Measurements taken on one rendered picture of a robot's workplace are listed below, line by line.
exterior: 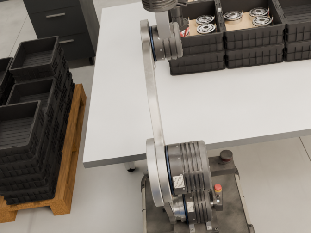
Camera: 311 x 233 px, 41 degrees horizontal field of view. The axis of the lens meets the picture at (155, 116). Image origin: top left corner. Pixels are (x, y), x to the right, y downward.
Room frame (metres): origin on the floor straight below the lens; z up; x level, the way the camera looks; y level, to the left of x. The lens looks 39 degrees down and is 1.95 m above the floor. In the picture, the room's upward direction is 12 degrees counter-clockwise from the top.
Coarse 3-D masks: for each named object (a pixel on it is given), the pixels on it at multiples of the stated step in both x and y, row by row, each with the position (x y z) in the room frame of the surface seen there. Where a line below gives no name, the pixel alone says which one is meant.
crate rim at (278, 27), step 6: (276, 6) 1.95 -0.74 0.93; (222, 12) 2.01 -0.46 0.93; (222, 18) 1.94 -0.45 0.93; (282, 18) 1.81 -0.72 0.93; (222, 24) 1.89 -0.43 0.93; (282, 24) 1.76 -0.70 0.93; (234, 30) 1.80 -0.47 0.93; (240, 30) 1.79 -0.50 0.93; (246, 30) 1.78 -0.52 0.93; (252, 30) 1.78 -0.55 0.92; (258, 30) 1.77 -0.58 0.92; (264, 30) 1.77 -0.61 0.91; (270, 30) 1.76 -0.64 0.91; (276, 30) 1.76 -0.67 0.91; (228, 36) 1.79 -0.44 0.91
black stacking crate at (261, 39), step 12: (228, 0) 2.17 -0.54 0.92; (240, 0) 2.16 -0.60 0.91; (252, 0) 2.15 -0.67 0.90; (264, 0) 2.14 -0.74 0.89; (276, 12) 1.91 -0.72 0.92; (276, 24) 1.90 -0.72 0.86; (240, 36) 1.80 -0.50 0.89; (252, 36) 1.79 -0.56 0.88; (264, 36) 1.78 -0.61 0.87; (276, 36) 1.76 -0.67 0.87; (228, 48) 1.81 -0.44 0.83; (240, 48) 1.79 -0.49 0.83
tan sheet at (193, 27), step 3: (189, 21) 2.19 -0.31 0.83; (192, 21) 2.18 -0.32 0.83; (195, 21) 2.17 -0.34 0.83; (192, 24) 2.14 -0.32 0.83; (195, 24) 2.14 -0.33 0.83; (189, 27) 2.11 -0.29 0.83; (192, 27) 2.11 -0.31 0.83; (195, 27) 2.10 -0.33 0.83; (192, 30) 2.07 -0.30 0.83; (195, 30) 2.07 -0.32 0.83; (192, 33) 2.04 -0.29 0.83; (195, 33) 2.03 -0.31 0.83
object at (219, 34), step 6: (210, 0) 2.19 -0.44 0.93; (216, 0) 2.17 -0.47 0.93; (216, 6) 2.10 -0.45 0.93; (222, 30) 1.83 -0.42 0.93; (192, 36) 1.83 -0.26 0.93; (198, 36) 1.82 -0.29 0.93; (204, 36) 1.81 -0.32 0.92; (210, 36) 1.81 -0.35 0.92; (216, 36) 1.80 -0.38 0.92; (222, 36) 1.80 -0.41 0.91
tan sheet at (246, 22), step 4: (244, 12) 2.15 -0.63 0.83; (248, 12) 2.14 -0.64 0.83; (244, 16) 2.11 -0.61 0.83; (248, 16) 2.10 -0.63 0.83; (268, 16) 2.05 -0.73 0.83; (244, 20) 2.06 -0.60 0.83; (248, 20) 2.05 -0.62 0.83; (252, 20) 2.04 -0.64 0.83; (236, 24) 2.04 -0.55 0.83; (240, 24) 2.03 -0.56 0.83; (244, 24) 2.02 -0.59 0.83; (248, 24) 2.01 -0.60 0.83; (272, 24) 1.96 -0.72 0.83; (228, 28) 2.01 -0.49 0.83; (232, 28) 2.00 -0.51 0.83; (236, 28) 1.99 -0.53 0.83; (240, 28) 1.98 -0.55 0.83; (244, 28) 1.97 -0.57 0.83
